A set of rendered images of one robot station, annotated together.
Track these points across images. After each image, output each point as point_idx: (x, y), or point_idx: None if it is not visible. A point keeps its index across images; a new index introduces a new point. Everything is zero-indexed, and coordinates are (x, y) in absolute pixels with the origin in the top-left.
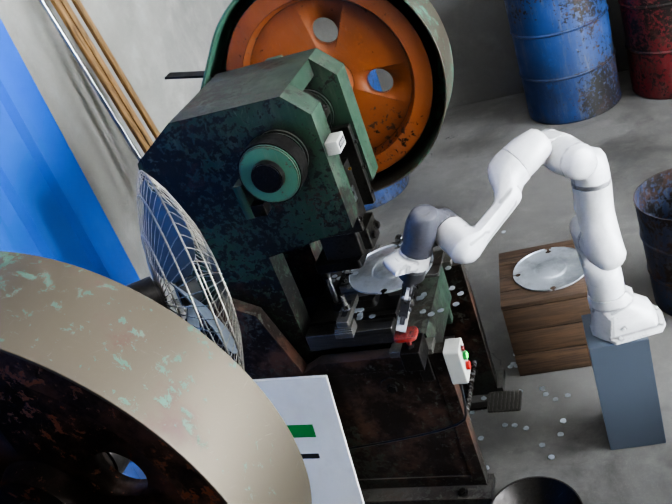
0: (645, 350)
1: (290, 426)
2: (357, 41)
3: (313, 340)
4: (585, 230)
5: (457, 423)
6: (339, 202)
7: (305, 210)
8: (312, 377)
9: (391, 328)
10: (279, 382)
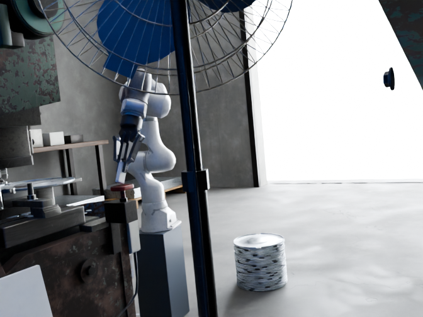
0: (180, 233)
1: None
2: None
3: (12, 231)
4: (155, 146)
5: (130, 300)
6: (54, 73)
7: (25, 73)
8: (23, 270)
9: (83, 207)
10: None
